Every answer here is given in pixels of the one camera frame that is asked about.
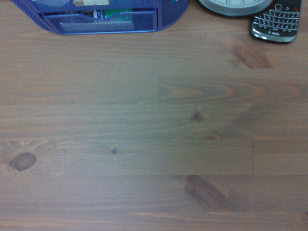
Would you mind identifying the black keypad mobile phone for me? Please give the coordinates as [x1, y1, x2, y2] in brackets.
[250, 0, 302, 44]

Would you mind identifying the black round alarm clock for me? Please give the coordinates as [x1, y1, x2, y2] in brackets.
[198, 0, 274, 17]

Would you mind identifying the green white packet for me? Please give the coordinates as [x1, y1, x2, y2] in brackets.
[93, 9, 133, 22]

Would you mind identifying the blue mesh desk organizer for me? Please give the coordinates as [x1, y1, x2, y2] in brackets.
[11, 0, 191, 35]

